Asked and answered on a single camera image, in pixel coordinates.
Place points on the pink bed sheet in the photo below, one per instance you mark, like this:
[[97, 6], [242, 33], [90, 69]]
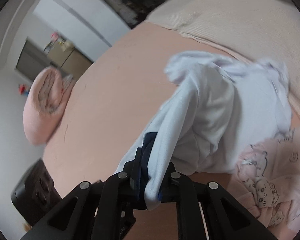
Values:
[[111, 104]]

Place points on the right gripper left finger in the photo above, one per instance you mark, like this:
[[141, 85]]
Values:
[[102, 210]]

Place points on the white navy-trimmed shirt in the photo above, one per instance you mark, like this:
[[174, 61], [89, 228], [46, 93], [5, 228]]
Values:
[[220, 106]]

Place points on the pink cartoon print pajamas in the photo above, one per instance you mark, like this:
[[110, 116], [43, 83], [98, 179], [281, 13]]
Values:
[[267, 181]]

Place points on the beige waffle pillow cover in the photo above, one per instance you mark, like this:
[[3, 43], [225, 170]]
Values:
[[249, 30]]

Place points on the wooden cabinet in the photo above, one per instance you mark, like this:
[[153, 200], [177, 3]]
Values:
[[65, 56]]

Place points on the rolled pink quilt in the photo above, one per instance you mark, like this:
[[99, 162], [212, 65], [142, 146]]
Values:
[[45, 104]]

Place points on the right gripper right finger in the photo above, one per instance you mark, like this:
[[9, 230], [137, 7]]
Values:
[[208, 211]]

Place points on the white wardrobe door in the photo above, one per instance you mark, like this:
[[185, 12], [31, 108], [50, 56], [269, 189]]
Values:
[[91, 25]]

